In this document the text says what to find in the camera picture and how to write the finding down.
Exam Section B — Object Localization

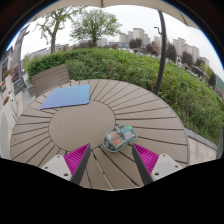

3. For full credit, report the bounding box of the dark curved parasol pole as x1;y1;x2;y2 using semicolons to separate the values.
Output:
153;10;167;96

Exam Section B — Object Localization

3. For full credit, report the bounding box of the green hedge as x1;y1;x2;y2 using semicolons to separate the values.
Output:
25;47;224;144

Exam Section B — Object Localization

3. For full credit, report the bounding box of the blue mouse pad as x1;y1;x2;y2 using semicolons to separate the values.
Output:
39;83;92;111

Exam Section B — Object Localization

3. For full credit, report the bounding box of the white flower planter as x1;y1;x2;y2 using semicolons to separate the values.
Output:
1;95;18;125

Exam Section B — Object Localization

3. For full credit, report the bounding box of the sparse-leaved tree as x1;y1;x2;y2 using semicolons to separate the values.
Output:
34;6;84;54

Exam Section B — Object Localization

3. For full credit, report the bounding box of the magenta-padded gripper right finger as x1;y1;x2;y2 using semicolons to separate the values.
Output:
131;143;184;186

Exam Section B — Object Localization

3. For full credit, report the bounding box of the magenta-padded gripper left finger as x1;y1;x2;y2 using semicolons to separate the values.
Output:
41;143;92;186

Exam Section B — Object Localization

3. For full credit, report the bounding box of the round leafy tree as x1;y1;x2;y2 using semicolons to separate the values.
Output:
69;8;123;48

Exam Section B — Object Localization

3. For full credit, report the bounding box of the beige parasol canopy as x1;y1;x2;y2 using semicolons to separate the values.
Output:
28;0;201;31

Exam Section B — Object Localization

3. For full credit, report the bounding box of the transparent computer mouse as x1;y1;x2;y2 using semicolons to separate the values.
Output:
102;124;139;153

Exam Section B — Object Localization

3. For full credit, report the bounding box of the dark metal post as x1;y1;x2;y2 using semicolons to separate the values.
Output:
14;29;30;95

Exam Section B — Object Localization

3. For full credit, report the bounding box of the group of apartment buildings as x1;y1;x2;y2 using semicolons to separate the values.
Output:
118;27;211;68

